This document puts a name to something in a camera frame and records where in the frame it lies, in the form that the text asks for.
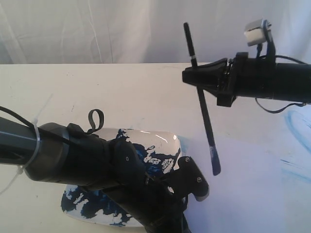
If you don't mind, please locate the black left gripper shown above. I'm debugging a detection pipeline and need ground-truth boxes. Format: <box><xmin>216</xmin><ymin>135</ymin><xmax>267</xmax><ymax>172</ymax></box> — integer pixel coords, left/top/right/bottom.
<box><xmin>103</xmin><ymin>139</ymin><xmax>190</xmax><ymax>233</ymax></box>

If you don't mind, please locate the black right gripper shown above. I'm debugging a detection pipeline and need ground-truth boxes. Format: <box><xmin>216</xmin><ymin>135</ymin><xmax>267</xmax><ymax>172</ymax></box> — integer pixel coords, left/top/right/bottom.
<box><xmin>182</xmin><ymin>52</ymin><xmax>258</xmax><ymax>106</ymax></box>

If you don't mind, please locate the black paintbrush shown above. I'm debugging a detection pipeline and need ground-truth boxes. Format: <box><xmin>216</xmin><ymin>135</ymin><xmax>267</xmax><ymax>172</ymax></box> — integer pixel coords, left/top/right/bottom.
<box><xmin>183</xmin><ymin>22</ymin><xmax>221</xmax><ymax>176</ymax></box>

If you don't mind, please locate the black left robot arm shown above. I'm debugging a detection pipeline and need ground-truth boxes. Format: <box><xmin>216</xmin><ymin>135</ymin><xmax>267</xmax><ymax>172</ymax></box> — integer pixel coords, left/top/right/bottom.
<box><xmin>0</xmin><ymin>118</ymin><xmax>191</xmax><ymax>233</ymax></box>

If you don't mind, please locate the white square paint dish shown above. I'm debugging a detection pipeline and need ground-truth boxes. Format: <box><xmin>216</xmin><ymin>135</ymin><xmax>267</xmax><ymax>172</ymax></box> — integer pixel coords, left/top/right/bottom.
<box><xmin>61</xmin><ymin>128</ymin><xmax>182</xmax><ymax>227</ymax></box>

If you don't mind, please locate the white paper sheet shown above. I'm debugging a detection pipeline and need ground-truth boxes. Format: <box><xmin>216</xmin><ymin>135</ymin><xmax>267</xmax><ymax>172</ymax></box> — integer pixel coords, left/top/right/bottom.
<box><xmin>185</xmin><ymin>110</ymin><xmax>311</xmax><ymax>233</ymax></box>

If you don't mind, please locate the white zip tie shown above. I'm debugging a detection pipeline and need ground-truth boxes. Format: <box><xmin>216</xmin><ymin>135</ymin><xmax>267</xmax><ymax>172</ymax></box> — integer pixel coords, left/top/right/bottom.
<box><xmin>0</xmin><ymin>95</ymin><xmax>53</xmax><ymax>195</ymax></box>

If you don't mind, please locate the white backdrop curtain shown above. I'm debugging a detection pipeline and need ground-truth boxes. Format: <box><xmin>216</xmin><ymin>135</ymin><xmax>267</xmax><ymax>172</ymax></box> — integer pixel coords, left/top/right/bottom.
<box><xmin>0</xmin><ymin>0</ymin><xmax>311</xmax><ymax>64</ymax></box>

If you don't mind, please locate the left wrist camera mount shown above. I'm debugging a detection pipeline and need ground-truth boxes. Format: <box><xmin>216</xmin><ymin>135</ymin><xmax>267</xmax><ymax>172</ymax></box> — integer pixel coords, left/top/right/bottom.
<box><xmin>166</xmin><ymin>156</ymin><xmax>209</xmax><ymax>202</ymax></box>

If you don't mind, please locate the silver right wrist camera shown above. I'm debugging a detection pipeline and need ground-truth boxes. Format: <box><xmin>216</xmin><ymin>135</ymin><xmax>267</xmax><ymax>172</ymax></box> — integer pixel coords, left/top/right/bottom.
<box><xmin>244</xmin><ymin>19</ymin><xmax>272</xmax><ymax>47</ymax></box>

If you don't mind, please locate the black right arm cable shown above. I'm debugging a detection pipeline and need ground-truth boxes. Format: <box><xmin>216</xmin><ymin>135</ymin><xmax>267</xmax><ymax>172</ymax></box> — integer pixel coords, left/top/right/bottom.
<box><xmin>255</xmin><ymin>54</ymin><xmax>311</xmax><ymax>114</ymax></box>

